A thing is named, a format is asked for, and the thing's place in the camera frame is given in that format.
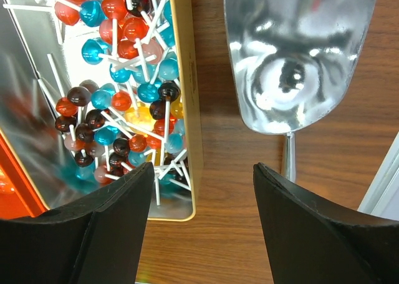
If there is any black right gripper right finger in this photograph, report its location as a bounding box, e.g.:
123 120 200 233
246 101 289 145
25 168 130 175
253 163 398 283

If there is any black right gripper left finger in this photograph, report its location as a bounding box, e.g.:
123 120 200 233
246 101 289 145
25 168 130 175
1 163 155 283

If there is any orange tin of lollipops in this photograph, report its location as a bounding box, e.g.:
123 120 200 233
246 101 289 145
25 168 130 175
1 133 48 219

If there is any gold tin of lollipops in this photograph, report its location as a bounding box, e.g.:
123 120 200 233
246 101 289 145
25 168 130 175
1 0 203 222

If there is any aluminium frame rail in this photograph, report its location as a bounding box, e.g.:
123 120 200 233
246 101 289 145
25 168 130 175
357 134 398 220

